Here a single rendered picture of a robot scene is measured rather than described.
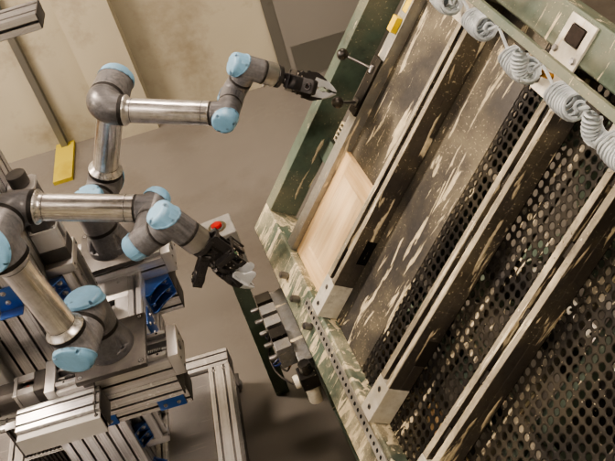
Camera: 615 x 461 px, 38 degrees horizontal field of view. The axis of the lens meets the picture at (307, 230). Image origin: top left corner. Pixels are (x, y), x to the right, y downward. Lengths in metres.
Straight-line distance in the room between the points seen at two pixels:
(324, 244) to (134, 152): 2.87
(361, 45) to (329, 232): 0.64
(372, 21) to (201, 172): 2.42
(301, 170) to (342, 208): 0.38
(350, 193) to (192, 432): 1.25
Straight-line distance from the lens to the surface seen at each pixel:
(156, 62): 5.73
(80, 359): 2.59
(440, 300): 2.31
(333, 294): 2.78
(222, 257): 2.31
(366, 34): 3.07
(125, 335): 2.79
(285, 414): 3.82
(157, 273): 3.22
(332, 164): 2.97
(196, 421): 3.66
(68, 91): 5.83
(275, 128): 5.42
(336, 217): 2.93
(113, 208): 2.40
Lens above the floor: 2.91
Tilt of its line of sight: 39 degrees down
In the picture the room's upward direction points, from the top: 17 degrees counter-clockwise
